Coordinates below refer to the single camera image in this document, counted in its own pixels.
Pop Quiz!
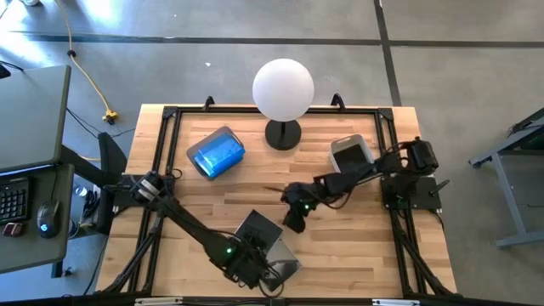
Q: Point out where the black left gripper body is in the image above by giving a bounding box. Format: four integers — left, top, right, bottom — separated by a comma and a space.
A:
223, 244, 275, 291

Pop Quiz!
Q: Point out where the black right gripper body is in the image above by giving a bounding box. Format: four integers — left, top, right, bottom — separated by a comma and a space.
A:
281, 199, 315, 218

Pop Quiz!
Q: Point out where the black jewel case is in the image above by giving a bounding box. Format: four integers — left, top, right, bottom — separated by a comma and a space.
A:
234, 209, 285, 252
334, 143, 371, 173
261, 238, 303, 292

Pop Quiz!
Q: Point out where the light grey plastic bin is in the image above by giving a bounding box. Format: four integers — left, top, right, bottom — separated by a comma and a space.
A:
329, 133, 377, 174

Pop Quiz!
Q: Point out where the white globe table lamp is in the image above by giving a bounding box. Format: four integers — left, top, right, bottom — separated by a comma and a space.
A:
252, 58, 315, 151

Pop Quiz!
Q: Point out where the black desk support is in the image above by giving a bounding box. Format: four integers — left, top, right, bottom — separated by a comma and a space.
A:
59, 131, 128, 237

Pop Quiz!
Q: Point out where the black computer mouse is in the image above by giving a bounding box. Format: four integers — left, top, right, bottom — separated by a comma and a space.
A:
36, 199, 61, 239

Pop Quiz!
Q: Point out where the grey metal table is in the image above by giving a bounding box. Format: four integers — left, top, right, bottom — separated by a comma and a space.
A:
468, 106, 544, 250

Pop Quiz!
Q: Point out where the grey keyboard shelf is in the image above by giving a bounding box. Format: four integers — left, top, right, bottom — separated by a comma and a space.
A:
0, 163, 76, 275

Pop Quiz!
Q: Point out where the small dark red object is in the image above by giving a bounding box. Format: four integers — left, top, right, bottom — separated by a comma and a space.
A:
1, 221, 25, 238

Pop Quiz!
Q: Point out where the black keyboard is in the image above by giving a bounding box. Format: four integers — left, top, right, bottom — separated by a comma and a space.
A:
0, 177, 31, 225

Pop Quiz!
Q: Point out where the grey desk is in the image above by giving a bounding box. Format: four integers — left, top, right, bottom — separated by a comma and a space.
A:
0, 64, 72, 173

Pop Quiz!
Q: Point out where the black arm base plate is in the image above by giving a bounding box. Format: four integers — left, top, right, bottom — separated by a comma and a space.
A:
380, 174, 443, 212

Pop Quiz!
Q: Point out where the black aluminium table frame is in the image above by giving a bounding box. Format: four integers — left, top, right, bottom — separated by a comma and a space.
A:
95, 93, 458, 298

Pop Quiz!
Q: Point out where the yellow extension cable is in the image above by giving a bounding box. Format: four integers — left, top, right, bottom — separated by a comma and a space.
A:
54, 0, 120, 125

